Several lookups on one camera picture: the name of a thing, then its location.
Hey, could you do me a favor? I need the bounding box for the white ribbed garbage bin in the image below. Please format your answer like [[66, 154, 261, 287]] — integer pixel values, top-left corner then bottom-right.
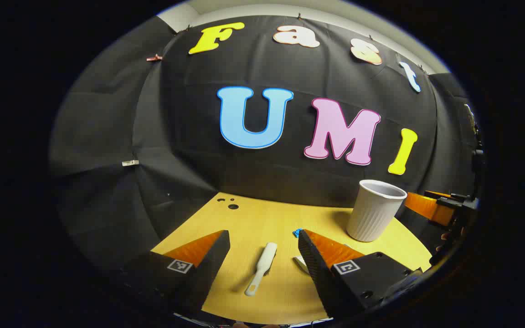
[[346, 179, 408, 242]]

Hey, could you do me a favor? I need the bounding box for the white dustpan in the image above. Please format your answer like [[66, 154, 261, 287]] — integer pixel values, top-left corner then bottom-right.
[[293, 255, 311, 275]]

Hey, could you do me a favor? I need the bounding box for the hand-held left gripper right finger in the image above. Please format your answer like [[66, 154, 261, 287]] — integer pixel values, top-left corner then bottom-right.
[[298, 229, 422, 319]]

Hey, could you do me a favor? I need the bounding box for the small white broom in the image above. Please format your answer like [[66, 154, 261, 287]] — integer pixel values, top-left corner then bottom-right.
[[244, 242, 278, 297]]

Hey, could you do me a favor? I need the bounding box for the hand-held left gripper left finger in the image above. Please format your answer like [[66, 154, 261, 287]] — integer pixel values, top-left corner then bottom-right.
[[121, 230, 231, 319]]

